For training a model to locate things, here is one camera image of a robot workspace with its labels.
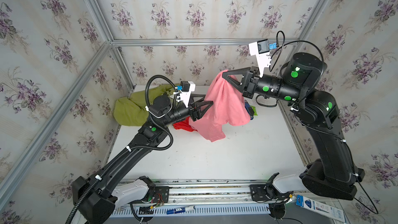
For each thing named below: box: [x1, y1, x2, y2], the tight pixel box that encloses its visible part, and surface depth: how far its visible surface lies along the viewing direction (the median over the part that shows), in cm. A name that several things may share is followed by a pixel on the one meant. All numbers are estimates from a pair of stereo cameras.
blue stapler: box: [244, 99, 255, 120], surface depth 103 cm
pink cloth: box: [188, 70, 251, 142], surface depth 54 cm
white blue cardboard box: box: [295, 194, 347, 223], surface depth 70 cm
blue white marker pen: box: [166, 205, 195, 215], surface depth 70 cm
